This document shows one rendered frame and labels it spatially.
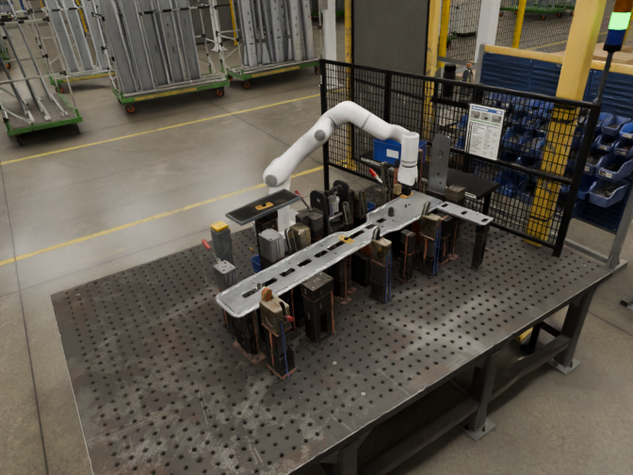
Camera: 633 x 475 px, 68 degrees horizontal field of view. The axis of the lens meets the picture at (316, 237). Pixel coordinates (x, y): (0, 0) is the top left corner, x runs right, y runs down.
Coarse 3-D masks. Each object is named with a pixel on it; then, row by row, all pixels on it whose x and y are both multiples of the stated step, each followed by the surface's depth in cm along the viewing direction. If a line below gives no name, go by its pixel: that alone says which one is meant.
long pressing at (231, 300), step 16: (416, 192) 269; (384, 208) 254; (400, 208) 253; (416, 208) 252; (432, 208) 252; (368, 224) 240; (384, 224) 239; (400, 224) 238; (320, 240) 228; (336, 240) 228; (368, 240) 227; (288, 256) 217; (304, 256) 217; (320, 256) 217; (336, 256) 216; (272, 272) 208; (304, 272) 207; (240, 288) 199; (256, 288) 199; (272, 288) 198; (288, 288) 198; (224, 304) 191; (240, 304) 190; (256, 304) 190
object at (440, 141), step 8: (440, 136) 252; (432, 144) 258; (440, 144) 254; (448, 144) 250; (432, 152) 260; (448, 152) 252; (432, 160) 262; (440, 160) 258; (432, 168) 264; (440, 168) 260; (432, 176) 266; (440, 176) 263; (432, 184) 269; (440, 184) 265; (440, 192) 267
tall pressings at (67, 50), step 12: (48, 0) 900; (60, 0) 924; (72, 0) 919; (84, 0) 912; (60, 12) 913; (72, 12) 929; (96, 12) 924; (60, 24) 926; (72, 24) 936; (96, 24) 938; (120, 24) 972; (60, 36) 934; (84, 36) 947; (96, 36) 946; (72, 48) 944; (84, 48) 962; (96, 48) 952; (72, 60) 959; (84, 60) 970; (96, 60) 994; (108, 60) 965; (72, 72) 966
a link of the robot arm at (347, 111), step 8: (344, 104) 231; (352, 104) 231; (328, 112) 242; (336, 112) 233; (344, 112) 231; (352, 112) 230; (360, 112) 230; (368, 112) 232; (336, 120) 238; (344, 120) 234; (352, 120) 232; (360, 120) 231
